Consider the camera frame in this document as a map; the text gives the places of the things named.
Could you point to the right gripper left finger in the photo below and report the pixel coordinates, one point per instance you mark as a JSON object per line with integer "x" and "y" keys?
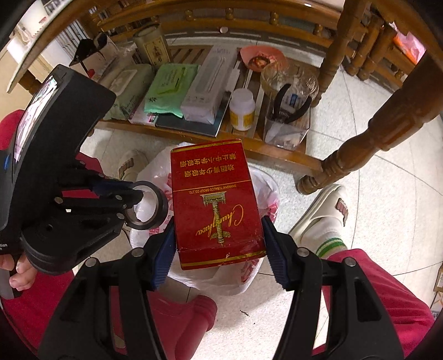
{"x": 162, "y": 251}

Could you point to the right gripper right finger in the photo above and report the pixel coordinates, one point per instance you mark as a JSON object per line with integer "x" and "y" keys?
{"x": 280, "y": 249}

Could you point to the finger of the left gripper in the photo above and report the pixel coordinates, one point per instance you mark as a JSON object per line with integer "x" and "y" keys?
{"x": 115, "y": 187}
{"x": 86, "y": 202}

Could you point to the black electrical tape roll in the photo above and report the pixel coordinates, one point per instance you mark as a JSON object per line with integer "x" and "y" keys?
{"x": 151, "y": 211}

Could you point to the red cigarette pack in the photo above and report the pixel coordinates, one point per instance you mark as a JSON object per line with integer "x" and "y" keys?
{"x": 217, "y": 221}

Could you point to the trash bin with plastic bag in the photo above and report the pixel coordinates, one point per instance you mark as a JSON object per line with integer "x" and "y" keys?
{"x": 225, "y": 280}

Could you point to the person left hand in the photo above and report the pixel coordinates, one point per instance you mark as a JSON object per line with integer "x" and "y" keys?
{"x": 26, "y": 272}

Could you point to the left white slipper foot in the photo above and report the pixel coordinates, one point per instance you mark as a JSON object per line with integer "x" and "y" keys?
{"x": 131, "y": 164}

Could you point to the white slipper foot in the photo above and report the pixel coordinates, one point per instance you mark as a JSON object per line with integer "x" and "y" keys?
{"x": 131, "y": 164}
{"x": 321, "y": 226}

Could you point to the right white slipper foot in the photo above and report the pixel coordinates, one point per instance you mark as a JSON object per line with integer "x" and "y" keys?
{"x": 321, "y": 226}

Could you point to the dark notebook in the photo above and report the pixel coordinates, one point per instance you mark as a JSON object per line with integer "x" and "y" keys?
{"x": 172, "y": 122}

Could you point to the pale green wipes pack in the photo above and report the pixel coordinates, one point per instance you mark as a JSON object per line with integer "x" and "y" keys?
{"x": 130, "y": 86}

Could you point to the green wet wipes pack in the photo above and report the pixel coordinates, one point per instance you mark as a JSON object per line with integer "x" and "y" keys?
{"x": 169, "y": 88}

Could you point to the white long box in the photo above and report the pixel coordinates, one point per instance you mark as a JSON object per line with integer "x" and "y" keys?
{"x": 205, "y": 94}

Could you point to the wooden lower shelf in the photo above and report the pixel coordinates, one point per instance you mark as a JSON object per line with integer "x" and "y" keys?
{"x": 253, "y": 139}

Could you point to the tea tin can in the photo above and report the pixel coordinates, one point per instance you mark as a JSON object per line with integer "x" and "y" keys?
{"x": 152, "y": 46}

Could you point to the white pill bottle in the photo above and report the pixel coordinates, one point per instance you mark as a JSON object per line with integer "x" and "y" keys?
{"x": 242, "y": 107}

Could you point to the person left leg red trousers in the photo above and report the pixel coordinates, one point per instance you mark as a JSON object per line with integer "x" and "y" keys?
{"x": 24, "y": 321}

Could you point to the wooden table leg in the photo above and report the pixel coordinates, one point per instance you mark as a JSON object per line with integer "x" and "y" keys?
{"x": 418, "y": 102}

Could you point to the pink bowl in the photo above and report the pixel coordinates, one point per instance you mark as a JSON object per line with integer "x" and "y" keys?
{"x": 257, "y": 57}

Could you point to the wooden bench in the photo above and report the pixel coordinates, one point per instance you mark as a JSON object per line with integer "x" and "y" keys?
{"x": 363, "y": 35}

